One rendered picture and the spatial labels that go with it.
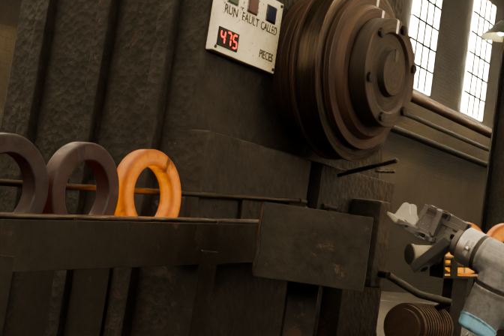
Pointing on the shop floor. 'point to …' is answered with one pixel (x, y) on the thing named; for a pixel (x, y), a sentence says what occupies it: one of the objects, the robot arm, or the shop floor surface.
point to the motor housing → (417, 321)
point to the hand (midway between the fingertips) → (390, 217)
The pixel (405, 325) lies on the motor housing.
